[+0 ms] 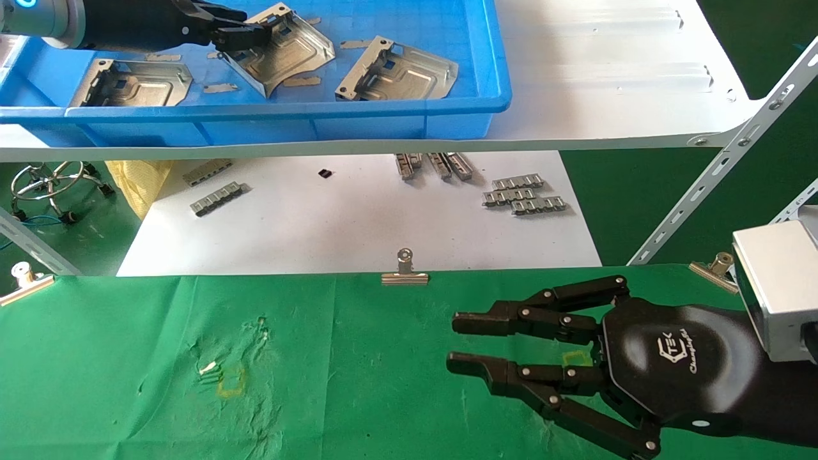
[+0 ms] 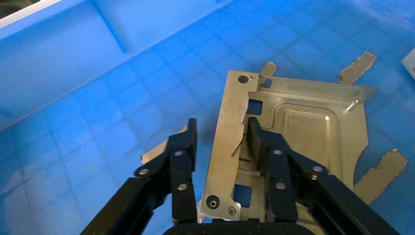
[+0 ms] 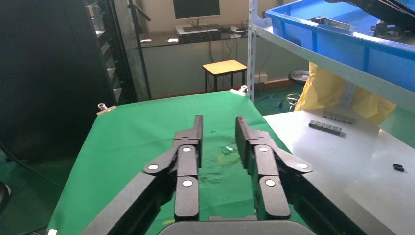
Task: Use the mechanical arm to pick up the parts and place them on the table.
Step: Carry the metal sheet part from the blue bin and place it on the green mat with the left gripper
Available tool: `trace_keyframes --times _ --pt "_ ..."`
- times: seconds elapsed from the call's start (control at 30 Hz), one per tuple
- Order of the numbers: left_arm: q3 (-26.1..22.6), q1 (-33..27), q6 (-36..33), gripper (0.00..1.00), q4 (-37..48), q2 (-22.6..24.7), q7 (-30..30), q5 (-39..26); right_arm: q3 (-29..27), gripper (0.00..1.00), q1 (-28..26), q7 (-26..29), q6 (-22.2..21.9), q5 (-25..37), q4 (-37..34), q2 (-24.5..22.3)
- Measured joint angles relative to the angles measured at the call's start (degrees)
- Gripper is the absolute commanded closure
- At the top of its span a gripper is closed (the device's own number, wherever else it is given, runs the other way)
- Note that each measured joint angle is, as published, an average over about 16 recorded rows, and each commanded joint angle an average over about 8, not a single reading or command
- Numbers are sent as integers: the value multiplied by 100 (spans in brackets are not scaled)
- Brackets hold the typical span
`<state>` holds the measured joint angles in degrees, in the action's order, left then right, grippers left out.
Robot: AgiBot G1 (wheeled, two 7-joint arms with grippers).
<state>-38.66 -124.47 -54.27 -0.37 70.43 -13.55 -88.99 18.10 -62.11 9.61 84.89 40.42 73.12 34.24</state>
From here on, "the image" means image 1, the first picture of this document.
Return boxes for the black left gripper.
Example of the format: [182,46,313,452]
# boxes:
[82,0,273,54]

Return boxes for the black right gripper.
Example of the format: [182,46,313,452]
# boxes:
[445,275,771,460]

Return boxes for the stamped metal bracket plate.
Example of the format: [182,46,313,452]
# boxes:
[220,2,337,100]
[69,59,194,107]
[335,36,460,102]

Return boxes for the silver binder clip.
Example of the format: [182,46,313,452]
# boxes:
[0,262,56,307]
[689,252,740,295]
[382,248,430,286]

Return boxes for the green table cloth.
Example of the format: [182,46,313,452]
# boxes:
[0,263,818,460]

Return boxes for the blue plastic bin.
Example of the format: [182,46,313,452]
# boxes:
[0,0,513,148]

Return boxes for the chrome stool base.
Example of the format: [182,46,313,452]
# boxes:
[10,161,116,224]

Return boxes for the white metal shelf board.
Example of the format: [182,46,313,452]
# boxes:
[0,0,764,162]

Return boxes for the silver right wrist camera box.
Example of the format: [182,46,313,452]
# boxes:
[732,204,818,364]

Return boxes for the white perforated shelf post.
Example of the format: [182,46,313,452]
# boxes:
[770,179,818,226]
[628,37,818,266]

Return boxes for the teal cable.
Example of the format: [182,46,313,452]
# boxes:
[0,214,65,251]

